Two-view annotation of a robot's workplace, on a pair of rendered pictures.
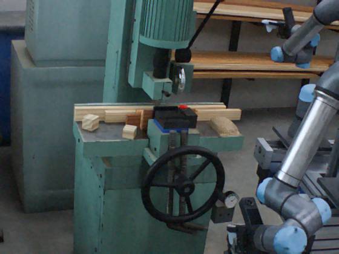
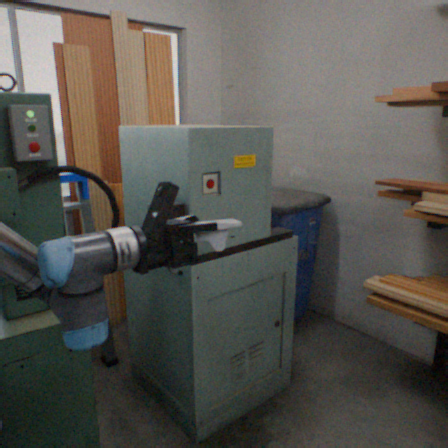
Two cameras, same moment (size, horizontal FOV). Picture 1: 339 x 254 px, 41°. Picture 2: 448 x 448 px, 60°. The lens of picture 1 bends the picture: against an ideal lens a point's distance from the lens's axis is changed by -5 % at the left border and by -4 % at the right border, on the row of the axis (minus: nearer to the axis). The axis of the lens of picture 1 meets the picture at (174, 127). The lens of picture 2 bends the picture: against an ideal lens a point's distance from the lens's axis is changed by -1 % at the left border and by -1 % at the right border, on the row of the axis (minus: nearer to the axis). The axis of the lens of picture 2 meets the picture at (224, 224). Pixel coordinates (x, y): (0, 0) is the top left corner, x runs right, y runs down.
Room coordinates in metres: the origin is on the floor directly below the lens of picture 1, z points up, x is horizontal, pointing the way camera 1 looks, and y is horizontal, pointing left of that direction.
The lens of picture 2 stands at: (2.33, -1.21, 1.44)
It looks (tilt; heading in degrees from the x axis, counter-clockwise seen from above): 15 degrees down; 77
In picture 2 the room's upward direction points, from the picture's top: straight up
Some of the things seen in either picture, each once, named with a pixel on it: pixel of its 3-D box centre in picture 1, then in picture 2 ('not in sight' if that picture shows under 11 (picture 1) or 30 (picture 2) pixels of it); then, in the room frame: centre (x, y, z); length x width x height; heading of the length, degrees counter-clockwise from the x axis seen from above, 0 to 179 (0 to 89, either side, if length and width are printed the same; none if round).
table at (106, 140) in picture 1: (162, 140); not in sight; (1.57, 0.04, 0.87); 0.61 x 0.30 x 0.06; 113
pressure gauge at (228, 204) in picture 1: (229, 200); not in sight; (1.58, -0.24, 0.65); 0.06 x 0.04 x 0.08; 113
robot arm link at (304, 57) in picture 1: (301, 56); (80, 309); (2.22, -0.56, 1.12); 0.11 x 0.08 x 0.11; 116
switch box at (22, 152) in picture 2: not in sight; (30, 133); (2.02, 0.07, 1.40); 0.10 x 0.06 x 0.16; 23
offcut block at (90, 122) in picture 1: (90, 122); not in sight; (1.52, 0.29, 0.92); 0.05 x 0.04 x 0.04; 161
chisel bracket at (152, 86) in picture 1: (157, 86); not in sight; (1.69, 0.08, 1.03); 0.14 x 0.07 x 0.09; 23
